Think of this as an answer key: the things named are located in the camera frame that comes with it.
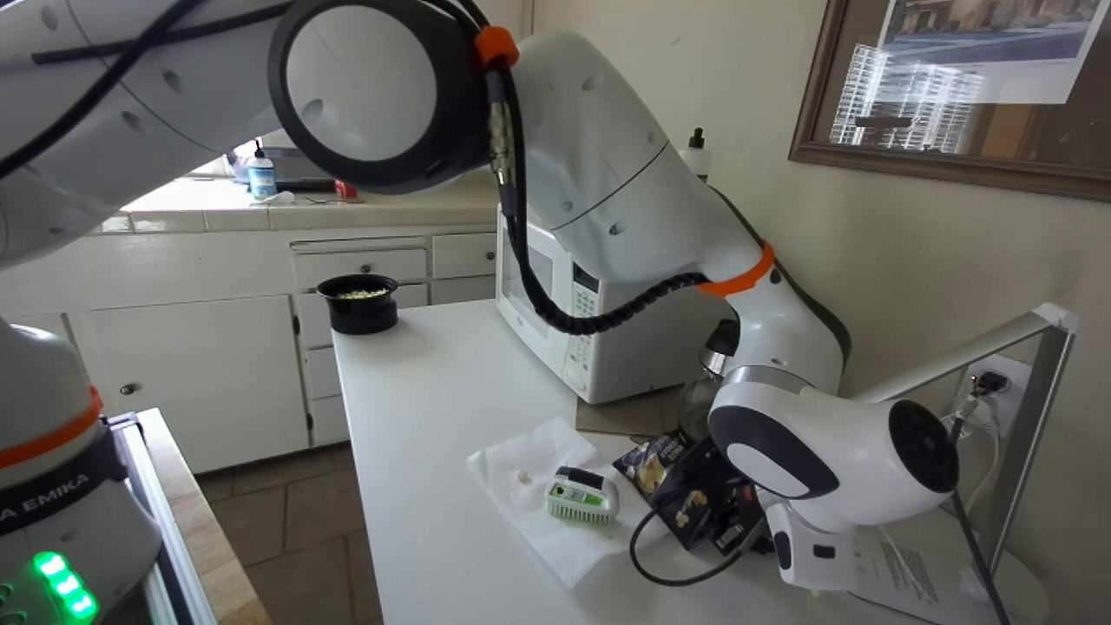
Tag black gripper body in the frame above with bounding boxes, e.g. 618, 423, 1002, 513
763, 504, 854, 592

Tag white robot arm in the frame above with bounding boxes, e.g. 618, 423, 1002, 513
0, 0, 958, 592

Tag white object on towel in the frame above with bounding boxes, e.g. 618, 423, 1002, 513
544, 467, 614, 519

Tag white desk lamp stand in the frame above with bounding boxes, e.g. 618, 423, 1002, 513
863, 302, 1078, 625

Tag white paper towel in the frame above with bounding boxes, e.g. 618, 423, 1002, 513
467, 417, 648, 592

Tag blue-label plastic bottle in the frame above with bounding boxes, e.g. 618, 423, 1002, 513
684, 129, 711, 180

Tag black pot on table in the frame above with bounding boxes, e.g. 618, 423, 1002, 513
320, 275, 397, 335

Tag red can on counter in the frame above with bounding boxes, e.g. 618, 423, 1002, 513
334, 180, 356, 203

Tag white kitchen cabinets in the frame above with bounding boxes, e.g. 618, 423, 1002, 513
0, 227, 497, 472

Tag blue bottle on counter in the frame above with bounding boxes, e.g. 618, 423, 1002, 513
245, 145, 279, 203

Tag black power cable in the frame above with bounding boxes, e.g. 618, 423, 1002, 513
939, 369, 1018, 625

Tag wall power outlet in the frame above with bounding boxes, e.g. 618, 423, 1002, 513
952, 353, 1031, 440

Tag framed picture on wall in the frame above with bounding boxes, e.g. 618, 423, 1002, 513
790, 0, 1111, 203

